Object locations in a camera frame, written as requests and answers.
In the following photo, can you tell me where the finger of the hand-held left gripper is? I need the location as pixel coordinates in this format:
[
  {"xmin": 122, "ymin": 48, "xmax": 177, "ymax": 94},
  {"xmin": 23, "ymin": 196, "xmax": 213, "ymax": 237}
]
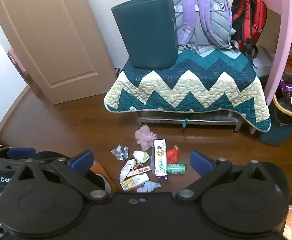
[
  {"xmin": 0, "ymin": 146, "xmax": 37, "ymax": 159},
  {"xmin": 0, "ymin": 158, "xmax": 24, "ymax": 172}
]

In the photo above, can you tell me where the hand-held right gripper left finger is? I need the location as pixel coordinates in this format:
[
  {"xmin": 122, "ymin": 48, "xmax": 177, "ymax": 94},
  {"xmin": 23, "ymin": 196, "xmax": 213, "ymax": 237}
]
[{"xmin": 9, "ymin": 149, "xmax": 111, "ymax": 203}]

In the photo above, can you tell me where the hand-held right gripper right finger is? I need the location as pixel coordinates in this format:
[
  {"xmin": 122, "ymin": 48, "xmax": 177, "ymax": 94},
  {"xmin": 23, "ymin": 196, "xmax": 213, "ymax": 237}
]
[{"xmin": 175, "ymin": 150, "xmax": 284, "ymax": 203}]

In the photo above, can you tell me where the green can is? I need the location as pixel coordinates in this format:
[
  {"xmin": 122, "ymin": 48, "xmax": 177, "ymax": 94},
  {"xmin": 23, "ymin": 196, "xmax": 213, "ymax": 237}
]
[{"xmin": 166, "ymin": 163, "xmax": 186, "ymax": 174}]

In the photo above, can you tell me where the white knotted cloth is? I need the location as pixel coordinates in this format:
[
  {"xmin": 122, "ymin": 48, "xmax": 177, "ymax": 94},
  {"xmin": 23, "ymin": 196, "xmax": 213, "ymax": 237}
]
[{"xmin": 119, "ymin": 159, "xmax": 138, "ymax": 182}]

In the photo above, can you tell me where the dark teal trash bin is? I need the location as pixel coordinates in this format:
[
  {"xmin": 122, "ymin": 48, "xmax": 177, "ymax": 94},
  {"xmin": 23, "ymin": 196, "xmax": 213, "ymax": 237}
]
[{"xmin": 111, "ymin": 0, "xmax": 179, "ymax": 70}]

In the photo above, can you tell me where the orange slipper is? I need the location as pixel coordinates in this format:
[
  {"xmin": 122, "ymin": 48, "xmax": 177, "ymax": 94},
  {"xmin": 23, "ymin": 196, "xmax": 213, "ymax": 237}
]
[{"xmin": 86, "ymin": 160, "xmax": 118, "ymax": 195}]

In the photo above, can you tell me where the red plastic wrapper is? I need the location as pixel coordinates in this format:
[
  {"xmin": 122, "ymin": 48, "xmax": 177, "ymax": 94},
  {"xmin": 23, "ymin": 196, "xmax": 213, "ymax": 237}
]
[{"xmin": 166, "ymin": 145, "xmax": 179, "ymax": 164}]

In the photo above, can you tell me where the grey crumpled foil wrapper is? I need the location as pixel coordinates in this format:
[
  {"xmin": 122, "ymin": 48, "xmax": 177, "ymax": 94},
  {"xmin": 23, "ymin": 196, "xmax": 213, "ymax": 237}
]
[{"xmin": 111, "ymin": 145, "xmax": 129, "ymax": 161}]

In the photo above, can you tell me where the white green biscuit packet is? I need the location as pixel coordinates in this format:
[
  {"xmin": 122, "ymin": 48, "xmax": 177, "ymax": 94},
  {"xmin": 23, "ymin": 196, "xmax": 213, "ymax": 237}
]
[{"xmin": 150, "ymin": 139, "xmax": 169, "ymax": 180}]

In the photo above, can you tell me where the yellow white carton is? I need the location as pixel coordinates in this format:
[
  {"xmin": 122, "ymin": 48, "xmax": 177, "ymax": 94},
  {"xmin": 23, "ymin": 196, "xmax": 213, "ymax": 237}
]
[{"xmin": 120, "ymin": 175, "xmax": 149, "ymax": 192}]

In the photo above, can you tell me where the blue crumpled tissue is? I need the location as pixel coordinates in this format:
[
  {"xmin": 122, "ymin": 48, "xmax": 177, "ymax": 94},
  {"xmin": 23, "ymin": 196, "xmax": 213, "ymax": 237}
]
[{"xmin": 137, "ymin": 181, "xmax": 161, "ymax": 193}]

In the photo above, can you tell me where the cream green wrapper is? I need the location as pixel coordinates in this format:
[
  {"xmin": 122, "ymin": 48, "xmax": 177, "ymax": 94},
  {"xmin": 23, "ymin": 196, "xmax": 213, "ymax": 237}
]
[{"xmin": 133, "ymin": 150, "xmax": 150, "ymax": 163}]

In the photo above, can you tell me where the brown snack bar wrapper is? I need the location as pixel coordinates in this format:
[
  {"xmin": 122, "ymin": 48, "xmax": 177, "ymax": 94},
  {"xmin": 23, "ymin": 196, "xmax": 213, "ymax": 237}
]
[{"xmin": 127, "ymin": 165, "xmax": 151, "ymax": 177}]

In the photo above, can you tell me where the pink crumpled wrapper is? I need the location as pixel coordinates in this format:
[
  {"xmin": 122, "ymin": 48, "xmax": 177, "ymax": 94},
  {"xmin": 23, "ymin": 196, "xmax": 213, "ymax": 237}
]
[{"xmin": 135, "ymin": 124, "xmax": 158, "ymax": 150}]

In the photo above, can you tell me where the bin with black liner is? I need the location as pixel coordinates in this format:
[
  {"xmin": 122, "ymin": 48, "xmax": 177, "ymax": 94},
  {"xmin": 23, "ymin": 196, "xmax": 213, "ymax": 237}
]
[{"xmin": 257, "ymin": 95, "xmax": 292, "ymax": 147}]

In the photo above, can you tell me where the teal cream zigzag quilt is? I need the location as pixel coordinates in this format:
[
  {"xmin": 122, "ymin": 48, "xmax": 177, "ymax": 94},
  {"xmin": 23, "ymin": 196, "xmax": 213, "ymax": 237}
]
[{"xmin": 104, "ymin": 47, "xmax": 272, "ymax": 133}]

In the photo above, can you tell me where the beige wooden door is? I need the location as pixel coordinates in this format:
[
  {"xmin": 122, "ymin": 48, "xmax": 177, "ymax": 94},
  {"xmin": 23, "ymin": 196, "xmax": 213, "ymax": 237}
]
[{"xmin": 0, "ymin": 0, "xmax": 118, "ymax": 105}]

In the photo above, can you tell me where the purple grey backpack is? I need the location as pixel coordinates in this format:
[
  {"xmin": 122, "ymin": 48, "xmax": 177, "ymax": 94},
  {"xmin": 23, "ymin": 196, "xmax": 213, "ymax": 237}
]
[{"xmin": 162, "ymin": 0, "xmax": 237, "ymax": 54}]

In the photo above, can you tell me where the red black backpack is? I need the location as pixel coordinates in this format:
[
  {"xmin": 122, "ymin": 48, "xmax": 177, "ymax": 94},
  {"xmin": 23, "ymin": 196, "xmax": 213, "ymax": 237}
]
[{"xmin": 230, "ymin": 0, "xmax": 268, "ymax": 59}]

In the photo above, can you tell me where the pink shelf unit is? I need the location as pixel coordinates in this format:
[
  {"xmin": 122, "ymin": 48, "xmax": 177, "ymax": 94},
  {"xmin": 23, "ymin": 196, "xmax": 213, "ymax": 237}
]
[{"xmin": 241, "ymin": 0, "xmax": 292, "ymax": 105}]

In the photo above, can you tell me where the metal bench frame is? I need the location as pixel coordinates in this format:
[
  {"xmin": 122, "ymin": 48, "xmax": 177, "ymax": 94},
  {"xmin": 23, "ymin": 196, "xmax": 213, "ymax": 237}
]
[{"xmin": 136, "ymin": 111, "xmax": 247, "ymax": 133}]

